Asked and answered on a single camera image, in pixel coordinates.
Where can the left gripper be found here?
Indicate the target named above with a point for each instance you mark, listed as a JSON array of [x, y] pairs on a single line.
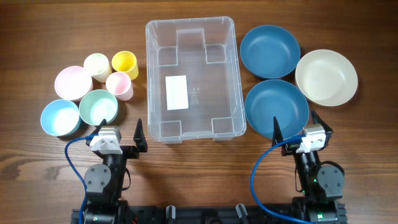
[[132, 151]]

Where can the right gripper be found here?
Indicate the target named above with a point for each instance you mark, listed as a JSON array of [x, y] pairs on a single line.
[[318, 121]]

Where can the mint green bowl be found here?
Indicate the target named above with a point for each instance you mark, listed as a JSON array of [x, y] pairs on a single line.
[[98, 105]]

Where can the dark blue bowl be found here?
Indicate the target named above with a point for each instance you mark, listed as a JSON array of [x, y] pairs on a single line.
[[270, 52], [276, 99]]

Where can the cream bowl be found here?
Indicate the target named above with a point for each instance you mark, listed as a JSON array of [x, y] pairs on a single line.
[[326, 77]]

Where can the light blue bowl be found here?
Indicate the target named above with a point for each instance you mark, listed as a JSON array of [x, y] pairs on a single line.
[[60, 118]]

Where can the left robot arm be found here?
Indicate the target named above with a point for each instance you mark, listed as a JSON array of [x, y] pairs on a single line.
[[104, 182]]

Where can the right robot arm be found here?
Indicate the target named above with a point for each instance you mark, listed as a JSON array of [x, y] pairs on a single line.
[[321, 182]]

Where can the clear plastic storage container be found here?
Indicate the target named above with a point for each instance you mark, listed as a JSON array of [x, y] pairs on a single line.
[[205, 51]]

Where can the pink cup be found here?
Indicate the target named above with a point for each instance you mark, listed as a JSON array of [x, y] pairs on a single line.
[[120, 85]]

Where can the pink bowl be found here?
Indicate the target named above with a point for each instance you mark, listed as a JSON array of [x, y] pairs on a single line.
[[73, 83]]

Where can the cream cup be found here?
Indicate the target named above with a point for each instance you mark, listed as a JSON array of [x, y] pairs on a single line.
[[98, 66]]

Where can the yellow cup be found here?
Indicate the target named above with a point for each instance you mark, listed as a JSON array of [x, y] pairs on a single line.
[[126, 62]]

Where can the white paper label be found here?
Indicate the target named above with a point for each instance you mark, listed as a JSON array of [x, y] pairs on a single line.
[[176, 92]]

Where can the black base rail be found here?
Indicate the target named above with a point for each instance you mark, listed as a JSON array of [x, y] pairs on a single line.
[[202, 215]]

